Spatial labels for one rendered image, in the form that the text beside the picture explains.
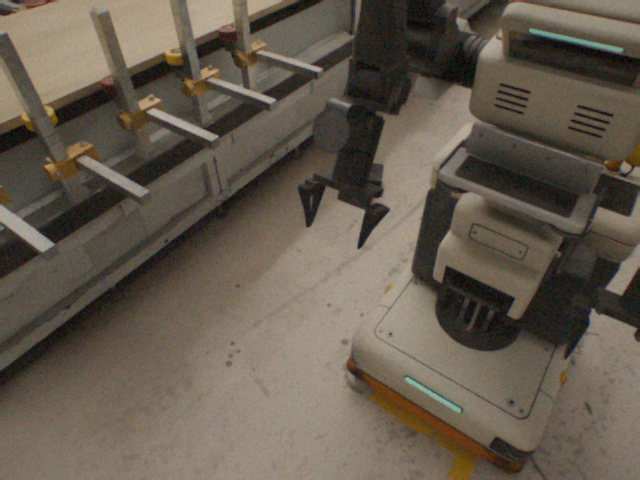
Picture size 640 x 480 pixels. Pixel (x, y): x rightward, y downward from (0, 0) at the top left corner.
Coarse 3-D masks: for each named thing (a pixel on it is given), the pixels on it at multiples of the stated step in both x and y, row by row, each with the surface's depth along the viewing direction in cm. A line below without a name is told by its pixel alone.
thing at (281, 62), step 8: (232, 48) 165; (256, 56) 161; (264, 56) 158; (272, 56) 157; (280, 56) 157; (272, 64) 158; (280, 64) 156; (288, 64) 154; (296, 64) 153; (304, 64) 153; (296, 72) 154; (304, 72) 152; (312, 72) 150; (320, 72) 150
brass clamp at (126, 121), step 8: (144, 104) 133; (152, 104) 133; (160, 104) 135; (136, 112) 130; (144, 112) 132; (120, 120) 129; (128, 120) 129; (136, 120) 131; (144, 120) 133; (128, 128) 130; (136, 128) 132
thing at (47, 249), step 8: (0, 208) 102; (0, 216) 101; (8, 216) 101; (16, 216) 100; (0, 224) 102; (8, 224) 99; (16, 224) 99; (24, 224) 99; (16, 232) 97; (24, 232) 97; (32, 232) 97; (24, 240) 97; (32, 240) 95; (40, 240) 95; (48, 240) 95; (32, 248) 97; (40, 248) 93; (48, 248) 94; (56, 248) 95; (48, 256) 94; (56, 256) 96
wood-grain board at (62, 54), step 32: (64, 0) 186; (96, 0) 186; (128, 0) 186; (160, 0) 186; (192, 0) 186; (224, 0) 186; (256, 0) 186; (288, 0) 188; (32, 32) 161; (64, 32) 161; (128, 32) 161; (160, 32) 161; (32, 64) 142; (64, 64) 142; (96, 64) 142; (128, 64) 142; (0, 96) 127; (64, 96) 128; (0, 128) 117
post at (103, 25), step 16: (96, 16) 110; (96, 32) 114; (112, 32) 114; (112, 48) 116; (112, 64) 119; (128, 80) 124; (128, 96) 126; (128, 112) 129; (144, 128) 135; (144, 144) 137
